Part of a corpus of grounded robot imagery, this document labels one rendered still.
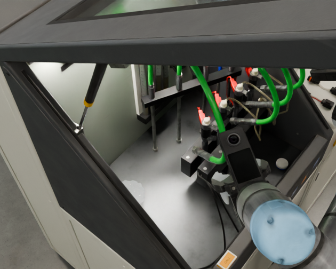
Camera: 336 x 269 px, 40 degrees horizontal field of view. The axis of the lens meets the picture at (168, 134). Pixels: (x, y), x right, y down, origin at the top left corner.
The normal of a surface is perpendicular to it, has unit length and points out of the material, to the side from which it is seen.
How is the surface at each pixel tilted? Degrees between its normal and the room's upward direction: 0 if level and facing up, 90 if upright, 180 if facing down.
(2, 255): 1
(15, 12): 0
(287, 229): 45
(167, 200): 0
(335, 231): 23
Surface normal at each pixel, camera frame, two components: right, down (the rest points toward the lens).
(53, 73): 0.77, 0.50
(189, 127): -0.02, -0.61
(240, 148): -0.10, -0.33
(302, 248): 0.03, 0.13
